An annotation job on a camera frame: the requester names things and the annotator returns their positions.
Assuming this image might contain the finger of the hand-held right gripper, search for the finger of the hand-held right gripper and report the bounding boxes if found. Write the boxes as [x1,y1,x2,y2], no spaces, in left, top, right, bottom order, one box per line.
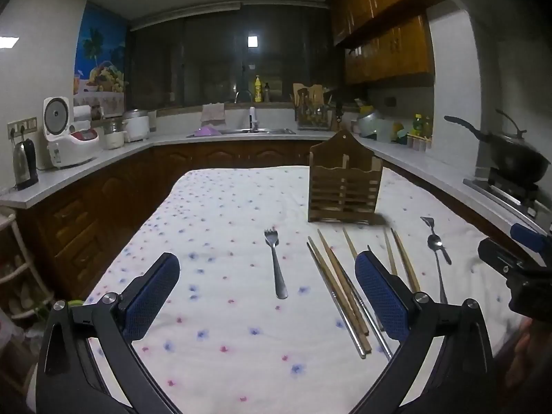
[511,223,550,252]
[478,238,520,274]

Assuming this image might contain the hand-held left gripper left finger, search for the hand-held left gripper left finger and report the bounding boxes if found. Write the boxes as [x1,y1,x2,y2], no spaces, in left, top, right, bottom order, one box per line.
[37,252,182,414]

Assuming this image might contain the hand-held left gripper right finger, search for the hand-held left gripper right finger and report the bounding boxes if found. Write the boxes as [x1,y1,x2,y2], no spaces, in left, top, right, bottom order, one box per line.
[349,250,494,414]

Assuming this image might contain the wooden slatted utensil holder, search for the wooden slatted utensil holder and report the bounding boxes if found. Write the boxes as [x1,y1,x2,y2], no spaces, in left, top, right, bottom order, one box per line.
[307,129,384,226]

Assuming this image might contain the person's right hand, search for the person's right hand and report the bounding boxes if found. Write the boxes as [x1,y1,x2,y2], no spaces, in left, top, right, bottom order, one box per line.
[496,318,552,397]

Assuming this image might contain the steel gas stove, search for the steel gas stove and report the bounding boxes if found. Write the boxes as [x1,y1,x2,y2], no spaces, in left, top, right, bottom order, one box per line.
[462,168,548,234]

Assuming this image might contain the small flat-tipped metal spoon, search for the small flat-tipped metal spoon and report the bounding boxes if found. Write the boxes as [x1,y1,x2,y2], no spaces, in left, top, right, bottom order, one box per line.
[420,216,453,265]

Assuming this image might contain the black lidded wok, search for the black lidded wok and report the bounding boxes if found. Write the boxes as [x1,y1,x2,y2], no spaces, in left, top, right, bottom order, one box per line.
[444,109,552,184]

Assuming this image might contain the dark wooden base cabinets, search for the dark wooden base cabinets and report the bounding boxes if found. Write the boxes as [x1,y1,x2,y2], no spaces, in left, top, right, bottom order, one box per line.
[17,140,531,303]

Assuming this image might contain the metal fork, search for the metal fork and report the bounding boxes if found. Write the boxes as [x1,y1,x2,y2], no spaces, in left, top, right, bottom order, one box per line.
[264,227,289,300]

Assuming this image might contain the white storage rack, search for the white storage rack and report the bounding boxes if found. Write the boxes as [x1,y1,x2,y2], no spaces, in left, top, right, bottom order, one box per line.
[0,207,55,320]

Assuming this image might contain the translucent plastic cup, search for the translucent plastic cup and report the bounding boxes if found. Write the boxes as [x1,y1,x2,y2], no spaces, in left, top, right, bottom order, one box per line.
[375,118,395,143]

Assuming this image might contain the white round rice cooker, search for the white round rice cooker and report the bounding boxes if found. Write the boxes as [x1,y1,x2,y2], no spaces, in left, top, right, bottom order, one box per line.
[123,109,151,142]

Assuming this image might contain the upturned metal pot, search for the upturned metal pot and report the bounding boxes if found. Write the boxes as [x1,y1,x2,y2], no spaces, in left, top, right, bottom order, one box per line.
[357,110,386,139]

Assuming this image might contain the white red rice cooker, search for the white red rice cooker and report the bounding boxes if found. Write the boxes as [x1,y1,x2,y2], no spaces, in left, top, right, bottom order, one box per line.
[42,96,101,170]

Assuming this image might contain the steel electric kettle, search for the steel electric kettle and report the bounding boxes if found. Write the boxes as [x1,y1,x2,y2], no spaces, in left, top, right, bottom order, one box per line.
[12,138,39,190]

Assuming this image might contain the grey hanging towel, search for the grey hanging towel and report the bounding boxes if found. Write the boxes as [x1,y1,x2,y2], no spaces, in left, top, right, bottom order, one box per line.
[200,102,227,124]

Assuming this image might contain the steel kitchen sink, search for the steel kitchen sink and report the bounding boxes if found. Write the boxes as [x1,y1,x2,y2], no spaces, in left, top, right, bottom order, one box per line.
[216,127,297,135]

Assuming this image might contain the wooden cutting board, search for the wooden cutting board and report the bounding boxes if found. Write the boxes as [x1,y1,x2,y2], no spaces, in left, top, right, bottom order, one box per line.
[292,83,324,106]

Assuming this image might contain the dark kitchen window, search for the dark kitchen window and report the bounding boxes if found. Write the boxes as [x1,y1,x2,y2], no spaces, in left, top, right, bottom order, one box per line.
[129,2,333,106]

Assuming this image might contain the wire dish rack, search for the wire dish rack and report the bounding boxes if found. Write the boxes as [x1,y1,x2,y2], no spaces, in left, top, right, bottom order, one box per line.
[295,90,335,131]

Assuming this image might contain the wall socket strip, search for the wall socket strip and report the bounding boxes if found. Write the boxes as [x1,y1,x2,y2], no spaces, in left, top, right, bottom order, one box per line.
[6,116,39,141]

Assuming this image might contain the short wooden wall cabinets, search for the short wooden wall cabinets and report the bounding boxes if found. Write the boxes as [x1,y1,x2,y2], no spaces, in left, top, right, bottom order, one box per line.
[344,13,435,87]

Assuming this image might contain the beach fruit wall poster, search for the beach fruit wall poster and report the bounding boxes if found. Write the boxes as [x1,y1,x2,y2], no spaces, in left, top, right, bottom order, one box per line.
[73,2,130,106]

